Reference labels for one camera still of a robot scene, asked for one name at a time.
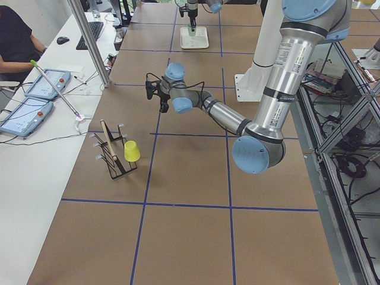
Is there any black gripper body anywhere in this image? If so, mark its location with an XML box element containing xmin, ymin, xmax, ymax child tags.
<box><xmin>179</xmin><ymin>0</ymin><xmax>198</xmax><ymax>20</ymax></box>
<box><xmin>154</xmin><ymin>80</ymin><xmax>170</xmax><ymax>103</ymax></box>

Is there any pale green plastic cup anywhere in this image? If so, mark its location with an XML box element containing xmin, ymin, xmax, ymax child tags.
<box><xmin>187</xmin><ymin>24</ymin><xmax>197</xmax><ymax>37</ymax></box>

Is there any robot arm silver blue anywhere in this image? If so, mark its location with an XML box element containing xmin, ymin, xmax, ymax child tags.
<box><xmin>145</xmin><ymin>1</ymin><xmax>352</xmax><ymax>174</ymax></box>

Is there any cream bear print tray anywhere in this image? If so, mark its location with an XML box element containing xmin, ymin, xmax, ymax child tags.
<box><xmin>180</xmin><ymin>26</ymin><xmax>209</xmax><ymax>49</ymax></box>

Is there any yellow plastic cup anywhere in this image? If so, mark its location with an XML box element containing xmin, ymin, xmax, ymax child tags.
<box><xmin>124</xmin><ymin>140</ymin><xmax>141</xmax><ymax>162</ymax></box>

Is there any metal cup on desk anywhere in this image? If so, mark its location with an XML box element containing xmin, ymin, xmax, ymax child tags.
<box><xmin>114</xmin><ymin>28</ymin><xmax>124</xmax><ymax>43</ymax></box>

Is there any black computer keyboard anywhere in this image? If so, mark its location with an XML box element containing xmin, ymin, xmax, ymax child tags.
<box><xmin>75</xmin><ymin>21</ymin><xmax>105</xmax><ymax>50</ymax></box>

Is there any black computer mouse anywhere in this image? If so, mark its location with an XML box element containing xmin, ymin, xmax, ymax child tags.
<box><xmin>56</xmin><ymin>36</ymin><xmax>69</xmax><ymax>45</ymax></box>

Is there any left teach pendant tablet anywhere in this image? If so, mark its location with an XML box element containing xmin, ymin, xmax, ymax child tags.
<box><xmin>25</xmin><ymin>69</ymin><xmax>71</xmax><ymax>100</ymax></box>

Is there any teach pendant tablet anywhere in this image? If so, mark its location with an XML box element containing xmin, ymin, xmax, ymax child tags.
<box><xmin>25</xmin><ymin>69</ymin><xmax>71</xmax><ymax>100</ymax></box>
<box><xmin>1</xmin><ymin>97</ymin><xmax>53</xmax><ymax>137</ymax></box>

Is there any green tipped metal rod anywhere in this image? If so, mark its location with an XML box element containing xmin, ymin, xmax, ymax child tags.
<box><xmin>30</xmin><ymin>60</ymin><xmax>90</xmax><ymax>122</ymax></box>

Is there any seated person dark shirt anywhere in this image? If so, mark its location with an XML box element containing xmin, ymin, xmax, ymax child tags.
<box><xmin>1</xmin><ymin>5</ymin><xmax>47</xmax><ymax>83</ymax></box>

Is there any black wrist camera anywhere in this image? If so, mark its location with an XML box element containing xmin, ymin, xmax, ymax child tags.
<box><xmin>145</xmin><ymin>80</ymin><xmax>157</xmax><ymax>100</ymax></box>

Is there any black wire cup rack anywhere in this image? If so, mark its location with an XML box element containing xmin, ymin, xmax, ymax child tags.
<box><xmin>90</xmin><ymin>119</ymin><xmax>138</xmax><ymax>181</ymax></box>

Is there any aluminium frame post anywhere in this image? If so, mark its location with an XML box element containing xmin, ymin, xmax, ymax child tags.
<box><xmin>68</xmin><ymin>0</ymin><xmax>110</xmax><ymax>88</ymax></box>

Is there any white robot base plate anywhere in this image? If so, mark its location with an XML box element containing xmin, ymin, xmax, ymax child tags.
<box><xmin>234</xmin><ymin>72</ymin><xmax>262</xmax><ymax>102</ymax></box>

